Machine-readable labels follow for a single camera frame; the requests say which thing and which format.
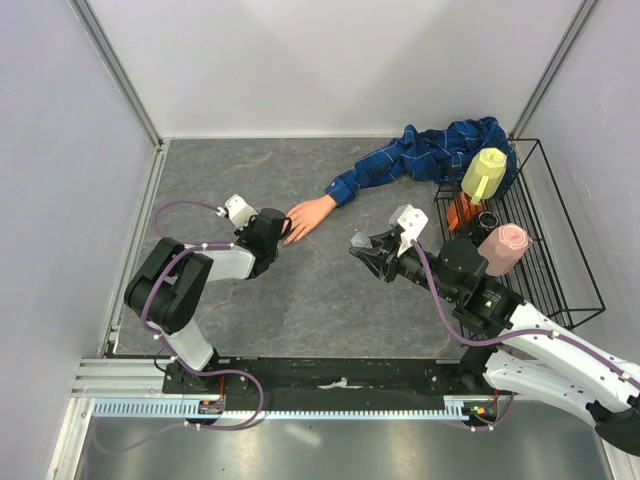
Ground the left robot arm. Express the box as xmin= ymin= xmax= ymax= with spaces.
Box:
xmin=124 ymin=208 xmax=291 ymax=394

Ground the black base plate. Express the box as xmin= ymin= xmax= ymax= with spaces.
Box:
xmin=162 ymin=357 xmax=495 ymax=410

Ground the purple cable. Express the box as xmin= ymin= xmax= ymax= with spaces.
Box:
xmin=410 ymin=239 xmax=640 ymax=389
xmin=139 ymin=200 xmax=266 ymax=431

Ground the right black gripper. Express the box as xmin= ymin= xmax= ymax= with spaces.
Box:
xmin=350 ymin=227 xmax=458 ymax=302

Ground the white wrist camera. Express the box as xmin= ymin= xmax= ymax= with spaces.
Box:
xmin=216 ymin=194 xmax=258 ymax=231
xmin=388 ymin=204 xmax=428 ymax=258

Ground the yellow mug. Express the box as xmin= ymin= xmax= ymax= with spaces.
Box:
xmin=461 ymin=148 xmax=507 ymax=205

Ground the clear nail polish bottle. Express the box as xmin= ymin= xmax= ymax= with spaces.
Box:
xmin=350 ymin=232 xmax=372 ymax=248

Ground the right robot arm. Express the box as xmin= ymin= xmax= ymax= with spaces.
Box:
xmin=349 ymin=228 xmax=639 ymax=456

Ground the light blue cable duct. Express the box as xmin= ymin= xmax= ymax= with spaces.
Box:
xmin=92 ymin=398 xmax=498 ymax=422

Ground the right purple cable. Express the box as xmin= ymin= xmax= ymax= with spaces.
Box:
xmin=410 ymin=239 xmax=640 ymax=389

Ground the black wire rack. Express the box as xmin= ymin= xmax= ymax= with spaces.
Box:
xmin=434 ymin=138 xmax=606 ymax=330

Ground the small black ring cup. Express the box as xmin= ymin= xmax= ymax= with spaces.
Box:
xmin=477 ymin=211 xmax=500 ymax=229

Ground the pink mug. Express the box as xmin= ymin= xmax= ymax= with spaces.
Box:
xmin=478 ymin=223 xmax=532 ymax=277

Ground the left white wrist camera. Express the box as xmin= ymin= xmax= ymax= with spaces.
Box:
xmin=216 ymin=194 xmax=258 ymax=231

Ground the mannequin hand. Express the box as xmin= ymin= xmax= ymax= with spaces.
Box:
xmin=284 ymin=195 xmax=337 ymax=245

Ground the blue plaid shirt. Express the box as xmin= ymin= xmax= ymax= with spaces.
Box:
xmin=325 ymin=117 xmax=518 ymax=207

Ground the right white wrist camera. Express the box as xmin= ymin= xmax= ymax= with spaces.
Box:
xmin=388 ymin=204 xmax=428 ymax=258

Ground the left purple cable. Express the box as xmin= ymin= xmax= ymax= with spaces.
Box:
xmin=139 ymin=200 xmax=266 ymax=431

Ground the orange cup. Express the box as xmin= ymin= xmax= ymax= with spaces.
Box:
xmin=446 ymin=191 xmax=484 ymax=232

